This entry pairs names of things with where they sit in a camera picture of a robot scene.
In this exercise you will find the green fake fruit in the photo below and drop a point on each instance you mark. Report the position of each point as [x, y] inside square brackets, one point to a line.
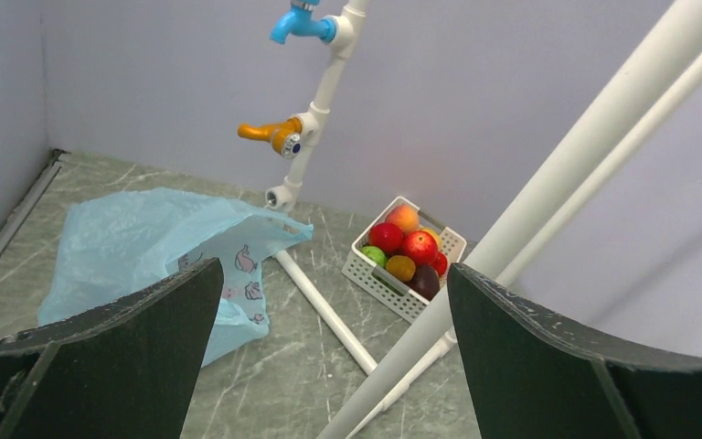
[375, 254]

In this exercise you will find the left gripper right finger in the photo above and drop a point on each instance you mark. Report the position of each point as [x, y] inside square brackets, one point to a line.
[534, 373]

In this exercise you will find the blue plastic bag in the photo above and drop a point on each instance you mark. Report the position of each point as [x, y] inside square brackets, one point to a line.
[120, 243]

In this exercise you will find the yellow fake lemon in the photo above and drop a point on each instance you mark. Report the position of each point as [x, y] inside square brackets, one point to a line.
[435, 235]

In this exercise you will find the red fake apple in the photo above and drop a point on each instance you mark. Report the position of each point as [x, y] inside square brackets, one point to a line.
[386, 236]

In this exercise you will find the blue toy faucet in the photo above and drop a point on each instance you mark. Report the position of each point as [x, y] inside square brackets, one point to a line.
[298, 21]

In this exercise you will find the orange red fake peach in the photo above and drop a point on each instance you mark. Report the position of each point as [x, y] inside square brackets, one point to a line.
[405, 217]

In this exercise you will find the orange toy faucet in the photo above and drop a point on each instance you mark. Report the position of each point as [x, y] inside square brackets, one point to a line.
[285, 138]

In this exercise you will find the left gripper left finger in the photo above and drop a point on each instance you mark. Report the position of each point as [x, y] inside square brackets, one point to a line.
[126, 369]

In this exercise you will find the dark fake avocado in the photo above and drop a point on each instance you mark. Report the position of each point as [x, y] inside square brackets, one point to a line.
[425, 282]

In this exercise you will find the orange fake fruit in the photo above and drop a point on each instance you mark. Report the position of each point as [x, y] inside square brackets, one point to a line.
[401, 267]

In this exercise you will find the small red fake fruit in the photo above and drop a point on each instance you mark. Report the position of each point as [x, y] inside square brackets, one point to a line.
[440, 264]

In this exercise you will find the white plastic basket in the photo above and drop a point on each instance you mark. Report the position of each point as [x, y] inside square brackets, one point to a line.
[390, 292]

